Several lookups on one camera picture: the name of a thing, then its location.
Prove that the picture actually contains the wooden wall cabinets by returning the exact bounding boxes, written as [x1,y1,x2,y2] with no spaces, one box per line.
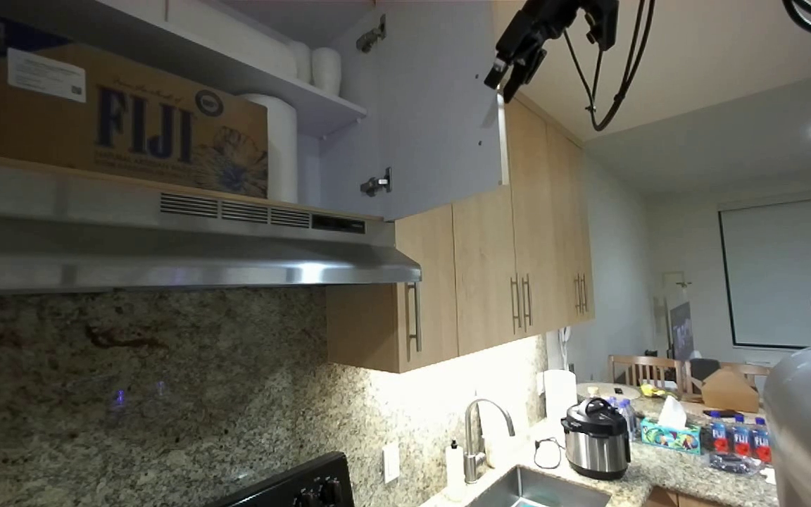
[327,100,590,373]

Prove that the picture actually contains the cabinet door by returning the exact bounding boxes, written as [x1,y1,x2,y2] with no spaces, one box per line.
[317,0,505,218]

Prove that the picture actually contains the white soap dispenser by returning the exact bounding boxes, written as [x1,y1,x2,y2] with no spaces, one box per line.
[445,438,464,487]

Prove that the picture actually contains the silver black pressure cooker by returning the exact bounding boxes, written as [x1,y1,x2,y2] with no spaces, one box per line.
[561,397,630,480]

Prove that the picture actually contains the stainless steel sink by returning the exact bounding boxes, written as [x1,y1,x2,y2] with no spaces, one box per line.
[468,466,610,507]

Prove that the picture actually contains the wooden chair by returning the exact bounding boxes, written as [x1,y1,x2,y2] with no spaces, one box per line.
[607,354,683,390]

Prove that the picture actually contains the silver kitchen faucet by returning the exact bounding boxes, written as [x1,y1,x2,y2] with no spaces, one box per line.
[464,397,514,483]

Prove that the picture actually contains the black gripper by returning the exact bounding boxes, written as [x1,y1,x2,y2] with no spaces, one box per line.
[483,0,583,104]

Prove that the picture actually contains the water bottle pack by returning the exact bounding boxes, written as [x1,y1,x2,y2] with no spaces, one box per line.
[700,412,771,477]

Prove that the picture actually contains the white projector screen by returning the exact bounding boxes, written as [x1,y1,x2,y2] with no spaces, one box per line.
[719,200,811,350]

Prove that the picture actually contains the Fiji cardboard box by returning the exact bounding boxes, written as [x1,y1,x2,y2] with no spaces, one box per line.
[0,16,268,198]

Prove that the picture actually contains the stainless steel range hood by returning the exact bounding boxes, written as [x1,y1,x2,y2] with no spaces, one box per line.
[0,157,422,293]

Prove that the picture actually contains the black stove control panel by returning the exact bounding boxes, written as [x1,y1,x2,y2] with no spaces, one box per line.
[209,450,355,507]

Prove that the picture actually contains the green tissue box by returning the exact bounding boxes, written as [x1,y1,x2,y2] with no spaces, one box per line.
[640,397,700,450]

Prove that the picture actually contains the white cups on shelf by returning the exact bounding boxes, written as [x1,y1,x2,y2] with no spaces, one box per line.
[289,40,344,95]

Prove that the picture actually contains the white countertop paper roll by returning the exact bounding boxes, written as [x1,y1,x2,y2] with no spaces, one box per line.
[544,370,576,421]

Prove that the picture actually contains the white paper towel roll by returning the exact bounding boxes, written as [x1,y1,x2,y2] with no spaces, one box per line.
[247,93,299,202]

